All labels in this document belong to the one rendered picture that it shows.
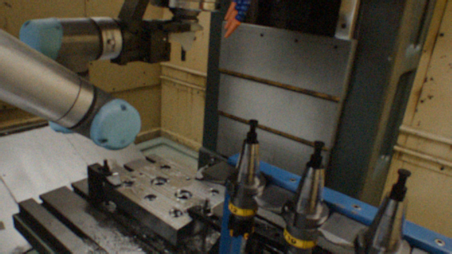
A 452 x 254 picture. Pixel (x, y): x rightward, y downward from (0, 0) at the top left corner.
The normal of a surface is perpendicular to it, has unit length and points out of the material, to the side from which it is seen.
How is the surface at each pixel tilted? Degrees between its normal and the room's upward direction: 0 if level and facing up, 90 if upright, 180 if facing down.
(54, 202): 0
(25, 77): 86
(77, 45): 90
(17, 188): 22
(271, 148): 90
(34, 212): 0
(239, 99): 90
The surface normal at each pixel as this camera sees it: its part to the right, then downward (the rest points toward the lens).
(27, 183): 0.36, -0.74
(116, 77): 0.77, 0.29
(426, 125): -0.63, 0.22
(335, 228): 0.08, -0.93
